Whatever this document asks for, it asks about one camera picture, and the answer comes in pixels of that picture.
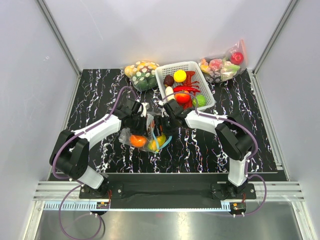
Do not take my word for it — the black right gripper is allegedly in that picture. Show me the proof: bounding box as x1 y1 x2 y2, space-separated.
153 115 177 140

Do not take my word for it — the clear blue-zip food bag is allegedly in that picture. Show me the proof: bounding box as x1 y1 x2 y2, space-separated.
118 112 172 153

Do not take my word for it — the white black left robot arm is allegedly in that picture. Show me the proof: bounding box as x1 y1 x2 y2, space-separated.
49 99 150 198

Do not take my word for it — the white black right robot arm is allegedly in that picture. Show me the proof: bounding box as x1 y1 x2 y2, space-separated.
156 99 254 199

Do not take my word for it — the orange fake tomato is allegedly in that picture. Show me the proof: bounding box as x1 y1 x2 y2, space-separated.
129 134 148 148

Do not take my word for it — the orange fake persimmon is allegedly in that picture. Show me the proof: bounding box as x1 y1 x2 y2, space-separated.
175 90 191 105

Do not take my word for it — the red fake chili pepper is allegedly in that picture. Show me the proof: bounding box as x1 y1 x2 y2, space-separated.
173 86 200 93

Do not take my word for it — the green fake custard apple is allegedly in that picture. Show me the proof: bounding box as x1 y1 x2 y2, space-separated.
192 94 207 108

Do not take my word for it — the dark brown fake passionfruit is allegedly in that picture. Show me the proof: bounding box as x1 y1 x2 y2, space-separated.
163 75 175 87

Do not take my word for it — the red fake lobster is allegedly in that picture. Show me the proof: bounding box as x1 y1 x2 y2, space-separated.
182 71 199 96

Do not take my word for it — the white-dotted clear food bag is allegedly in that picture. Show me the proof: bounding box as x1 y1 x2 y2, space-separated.
124 61 160 92

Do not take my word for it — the yellow fake pear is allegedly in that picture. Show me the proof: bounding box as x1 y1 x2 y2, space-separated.
173 69 187 83

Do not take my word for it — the pink-dotted clear food bag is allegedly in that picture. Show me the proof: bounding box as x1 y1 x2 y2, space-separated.
197 39 248 83

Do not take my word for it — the red fake apple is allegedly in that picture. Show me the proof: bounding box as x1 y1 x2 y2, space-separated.
229 52 244 66

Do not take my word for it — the white perforated plastic basket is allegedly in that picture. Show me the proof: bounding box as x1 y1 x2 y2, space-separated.
155 61 216 111

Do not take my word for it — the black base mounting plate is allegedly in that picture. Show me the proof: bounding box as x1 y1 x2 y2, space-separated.
70 173 242 207

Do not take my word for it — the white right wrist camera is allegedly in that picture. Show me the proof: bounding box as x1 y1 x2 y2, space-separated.
161 109 169 118

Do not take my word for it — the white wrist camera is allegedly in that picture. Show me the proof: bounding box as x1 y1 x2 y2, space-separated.
138 102 150 117
161 109 169 118

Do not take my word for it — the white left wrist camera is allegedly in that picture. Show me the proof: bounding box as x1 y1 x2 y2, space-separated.
138 102 150 117

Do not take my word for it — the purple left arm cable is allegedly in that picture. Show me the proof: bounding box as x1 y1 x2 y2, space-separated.
52 86 138 240

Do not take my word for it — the white slotted cable duct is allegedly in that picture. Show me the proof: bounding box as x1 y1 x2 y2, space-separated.
44 200 231 212

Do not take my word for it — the aluminium frame rail left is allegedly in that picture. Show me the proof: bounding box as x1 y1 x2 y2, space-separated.
22 0 81 240

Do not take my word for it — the aluminium frame rail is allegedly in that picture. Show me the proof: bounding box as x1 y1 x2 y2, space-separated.
252 0 320 237
22 0 81 240

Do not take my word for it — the aluminium frame rail right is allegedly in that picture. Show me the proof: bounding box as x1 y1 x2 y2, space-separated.
252 0 320 237

